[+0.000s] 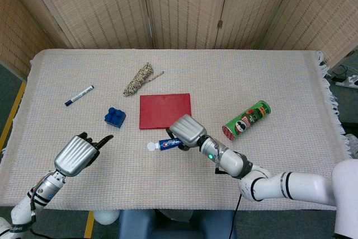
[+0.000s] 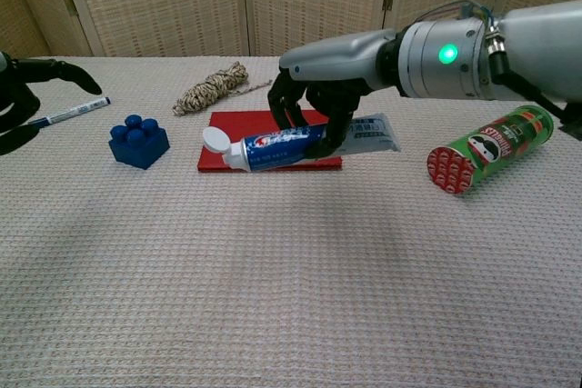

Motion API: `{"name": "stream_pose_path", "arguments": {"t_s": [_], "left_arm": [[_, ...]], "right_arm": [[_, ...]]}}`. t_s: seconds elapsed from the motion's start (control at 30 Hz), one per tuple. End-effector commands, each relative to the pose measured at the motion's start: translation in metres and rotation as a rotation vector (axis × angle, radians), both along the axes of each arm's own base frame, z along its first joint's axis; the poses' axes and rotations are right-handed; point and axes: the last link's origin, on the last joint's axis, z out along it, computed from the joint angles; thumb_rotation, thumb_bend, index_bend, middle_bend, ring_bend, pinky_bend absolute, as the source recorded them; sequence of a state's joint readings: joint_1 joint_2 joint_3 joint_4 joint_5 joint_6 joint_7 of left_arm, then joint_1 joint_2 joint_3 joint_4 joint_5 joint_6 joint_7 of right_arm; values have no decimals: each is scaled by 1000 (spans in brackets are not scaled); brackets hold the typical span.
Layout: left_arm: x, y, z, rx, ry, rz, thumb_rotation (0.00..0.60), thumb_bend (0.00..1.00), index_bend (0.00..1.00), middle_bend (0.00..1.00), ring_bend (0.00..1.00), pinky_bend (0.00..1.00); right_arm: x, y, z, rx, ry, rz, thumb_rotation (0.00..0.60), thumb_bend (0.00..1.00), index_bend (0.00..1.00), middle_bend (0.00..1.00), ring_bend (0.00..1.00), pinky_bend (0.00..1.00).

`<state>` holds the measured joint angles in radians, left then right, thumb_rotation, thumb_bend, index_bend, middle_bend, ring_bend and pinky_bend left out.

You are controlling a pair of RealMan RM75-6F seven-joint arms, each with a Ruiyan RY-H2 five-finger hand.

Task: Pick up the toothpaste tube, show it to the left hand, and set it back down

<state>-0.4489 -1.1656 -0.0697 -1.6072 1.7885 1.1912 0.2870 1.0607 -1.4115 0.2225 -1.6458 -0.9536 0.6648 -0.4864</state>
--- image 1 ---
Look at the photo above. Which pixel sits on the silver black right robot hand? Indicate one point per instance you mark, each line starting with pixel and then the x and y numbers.
pixel 187 131

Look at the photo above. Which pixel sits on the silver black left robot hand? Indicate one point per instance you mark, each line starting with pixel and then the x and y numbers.
pixel 74 155

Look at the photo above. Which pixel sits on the blue white toothpaste tube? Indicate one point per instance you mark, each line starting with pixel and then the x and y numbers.
pixel 166 144

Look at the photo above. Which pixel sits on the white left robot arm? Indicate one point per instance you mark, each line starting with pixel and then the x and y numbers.
pixel 44 188

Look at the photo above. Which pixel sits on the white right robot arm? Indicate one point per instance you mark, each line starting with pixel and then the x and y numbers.
pixel 293 185

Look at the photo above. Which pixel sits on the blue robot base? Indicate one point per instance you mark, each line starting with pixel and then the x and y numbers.
pixel 179 225

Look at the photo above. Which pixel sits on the red hardcover book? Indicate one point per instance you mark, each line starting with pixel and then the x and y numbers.
pixel 162 110

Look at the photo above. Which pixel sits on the beige woven tablecloth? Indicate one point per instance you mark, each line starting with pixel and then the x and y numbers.
pixel 179 177

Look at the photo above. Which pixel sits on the blue plastic building block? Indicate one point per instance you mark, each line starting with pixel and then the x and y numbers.
pixel 114 118

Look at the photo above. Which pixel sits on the blue white marker pen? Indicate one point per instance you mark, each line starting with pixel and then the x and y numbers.
pixel 79 95

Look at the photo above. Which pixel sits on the green Pringles can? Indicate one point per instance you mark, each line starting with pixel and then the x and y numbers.
pixel 247 120

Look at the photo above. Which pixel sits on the white round base foot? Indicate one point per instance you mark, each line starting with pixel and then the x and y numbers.
pixel 106 216

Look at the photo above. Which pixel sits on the brass screen hinge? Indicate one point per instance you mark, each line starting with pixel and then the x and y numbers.
pixel 220 23

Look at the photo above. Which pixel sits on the wicker folding screen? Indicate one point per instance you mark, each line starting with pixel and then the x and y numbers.
pixel 184 6

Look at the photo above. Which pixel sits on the grey white shoe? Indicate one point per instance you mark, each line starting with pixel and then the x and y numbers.
pixel 352 145

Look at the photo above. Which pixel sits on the white power strip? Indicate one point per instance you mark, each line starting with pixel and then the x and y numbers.
pixel 348 80

